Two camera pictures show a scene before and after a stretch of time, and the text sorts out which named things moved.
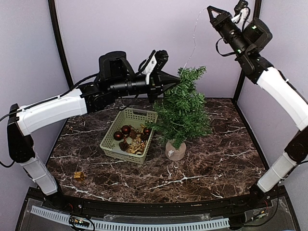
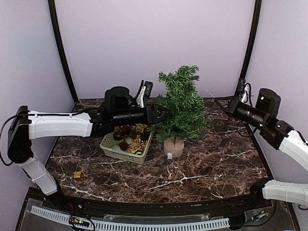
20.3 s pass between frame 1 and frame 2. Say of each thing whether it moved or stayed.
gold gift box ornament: stayed
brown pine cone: stayed
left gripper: moved
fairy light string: moved
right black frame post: stayed
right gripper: moved
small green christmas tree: moved
